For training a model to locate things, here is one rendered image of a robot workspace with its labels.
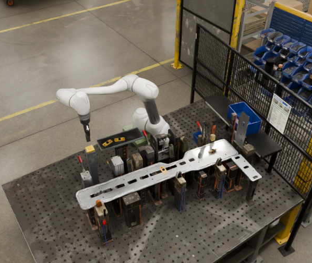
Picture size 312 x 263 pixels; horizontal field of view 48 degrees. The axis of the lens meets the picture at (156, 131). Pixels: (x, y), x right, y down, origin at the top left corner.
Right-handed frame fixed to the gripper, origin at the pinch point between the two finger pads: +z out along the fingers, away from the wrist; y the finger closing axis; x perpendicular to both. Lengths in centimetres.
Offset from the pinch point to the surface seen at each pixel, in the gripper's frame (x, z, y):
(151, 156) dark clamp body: 45, 24, 18
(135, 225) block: 15, 55, 54
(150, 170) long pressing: 39, 27, 30
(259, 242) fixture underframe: 114, 94, 93
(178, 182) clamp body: 52, 24, 53
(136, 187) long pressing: 22, 27, 40
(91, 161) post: -1.5, 22.2, 3.6
